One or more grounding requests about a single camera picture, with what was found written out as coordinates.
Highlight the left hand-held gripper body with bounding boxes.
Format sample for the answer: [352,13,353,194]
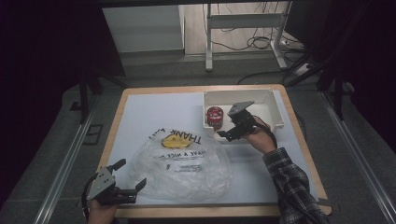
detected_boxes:
[85,165,138,206]

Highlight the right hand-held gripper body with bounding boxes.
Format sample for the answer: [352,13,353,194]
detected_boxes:
[227,100,260,139]

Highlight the red lidded can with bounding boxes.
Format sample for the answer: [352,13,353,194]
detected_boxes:
[205,105,224,130]

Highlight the white plastic bin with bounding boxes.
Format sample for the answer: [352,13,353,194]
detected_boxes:
[202,88,285,145]

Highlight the clear plastic shopping bag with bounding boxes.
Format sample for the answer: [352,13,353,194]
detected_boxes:
[128,126,233,202]

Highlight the person's right hand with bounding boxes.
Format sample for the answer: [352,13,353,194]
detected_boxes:
[244,116,278,155]

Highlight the person's left hand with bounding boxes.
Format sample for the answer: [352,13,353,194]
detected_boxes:
[88,192,124,224]

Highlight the black floor outlet plate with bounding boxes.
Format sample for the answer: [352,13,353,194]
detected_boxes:
[83,123,105,146]

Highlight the white power strip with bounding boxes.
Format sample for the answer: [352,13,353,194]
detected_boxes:
[293,63,311,77]

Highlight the black metal stand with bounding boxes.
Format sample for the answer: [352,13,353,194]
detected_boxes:
[69,71,129,125]
[286,52,348,121]

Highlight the white cabinet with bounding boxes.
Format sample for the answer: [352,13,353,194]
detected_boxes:
[102,5,186,54]

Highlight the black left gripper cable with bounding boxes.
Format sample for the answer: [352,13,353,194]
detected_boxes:
[80,174,101,218]

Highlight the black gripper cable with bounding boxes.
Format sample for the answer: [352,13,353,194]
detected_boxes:
[80,174,101,218]
[255,116,278,148]

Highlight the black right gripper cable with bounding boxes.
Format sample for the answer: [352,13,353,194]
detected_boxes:
[255,116,278,148]

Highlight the metal floor rail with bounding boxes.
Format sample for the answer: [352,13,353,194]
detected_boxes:
[320,91,396,224]
[32,102,94,224]

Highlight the long black floor cable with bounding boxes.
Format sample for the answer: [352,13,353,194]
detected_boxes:
[237,69,293,86]

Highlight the black floor cable tangle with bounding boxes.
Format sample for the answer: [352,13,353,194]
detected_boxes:
[211,3,283,52]

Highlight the white metal desk frame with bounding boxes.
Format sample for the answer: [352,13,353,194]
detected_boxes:
[204,3,292,73]

